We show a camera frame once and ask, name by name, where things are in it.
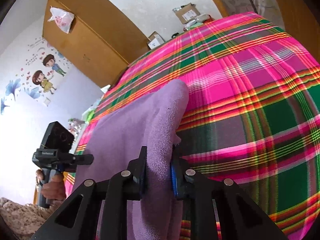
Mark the wooden wardrobe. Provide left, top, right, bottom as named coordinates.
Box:
left=42, top=0, right=149, bottom=88

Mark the small white box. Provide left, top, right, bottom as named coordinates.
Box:
left=148, top=31, right=165, bottom=49

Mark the white plastic bag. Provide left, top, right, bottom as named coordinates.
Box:
left=48, top=7, right=75, bottom=34

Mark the brown cardboard box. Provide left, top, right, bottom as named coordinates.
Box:
left=172, top=3, right=200, bottom=24

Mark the cartoon couple wall sticker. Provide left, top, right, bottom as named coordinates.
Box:
left=1, top=37, right=74, bottom=114

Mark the purple fleece garment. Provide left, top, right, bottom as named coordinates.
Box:
left=74, top=80, right=189, bottom=239

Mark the left hand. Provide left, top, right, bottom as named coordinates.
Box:
left=41, top=173, right=66, bottom=200

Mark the wooden door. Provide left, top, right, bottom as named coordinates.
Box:
left=276, top=0, right=319, bottom=61

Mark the pink plaid blanket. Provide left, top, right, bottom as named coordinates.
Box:
left=76, top=12, right=319, bottom=239

